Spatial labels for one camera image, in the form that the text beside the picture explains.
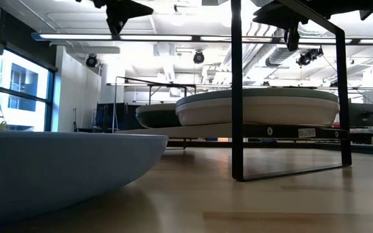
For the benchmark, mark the black monitor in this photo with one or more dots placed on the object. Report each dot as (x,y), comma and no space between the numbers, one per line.
(363,115)

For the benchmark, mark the light grey bowl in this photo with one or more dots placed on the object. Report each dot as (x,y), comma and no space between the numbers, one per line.
(60,168)

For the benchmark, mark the window with dark frame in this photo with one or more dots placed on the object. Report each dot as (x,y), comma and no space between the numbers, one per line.
(21,90)

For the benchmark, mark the black table edge rail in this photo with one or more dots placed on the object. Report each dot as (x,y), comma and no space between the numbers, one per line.
(368,149)

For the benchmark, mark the black metal dish rack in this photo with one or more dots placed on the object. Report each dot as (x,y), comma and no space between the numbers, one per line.
(237,97)

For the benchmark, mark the sage green plate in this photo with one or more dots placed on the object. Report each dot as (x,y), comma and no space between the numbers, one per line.
(270,94)

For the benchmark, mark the long ceiling light bar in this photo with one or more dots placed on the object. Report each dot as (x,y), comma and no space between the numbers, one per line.
(141,37)

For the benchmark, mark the black cabinet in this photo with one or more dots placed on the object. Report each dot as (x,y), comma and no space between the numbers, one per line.
(115,116)

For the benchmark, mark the black ceiling spotlight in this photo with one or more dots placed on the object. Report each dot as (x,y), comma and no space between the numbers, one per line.
(91,61)
(198,57)
(308,57)

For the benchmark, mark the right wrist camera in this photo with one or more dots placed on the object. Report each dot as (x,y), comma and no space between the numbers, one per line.
(291,39)

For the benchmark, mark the silver ventilation duct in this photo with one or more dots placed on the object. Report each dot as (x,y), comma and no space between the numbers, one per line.
(277,55)

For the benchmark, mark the white label sticker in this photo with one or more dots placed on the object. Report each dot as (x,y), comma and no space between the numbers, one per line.
(307,133)

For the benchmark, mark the dark green plate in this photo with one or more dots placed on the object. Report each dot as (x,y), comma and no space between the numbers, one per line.
(157,118)

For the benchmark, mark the yellow-green object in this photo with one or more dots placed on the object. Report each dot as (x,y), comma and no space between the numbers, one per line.
(2,125)

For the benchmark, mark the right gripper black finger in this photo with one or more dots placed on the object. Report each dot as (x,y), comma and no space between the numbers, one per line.
(277,16)

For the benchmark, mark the white plate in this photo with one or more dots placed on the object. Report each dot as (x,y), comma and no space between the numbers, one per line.
(270,115)

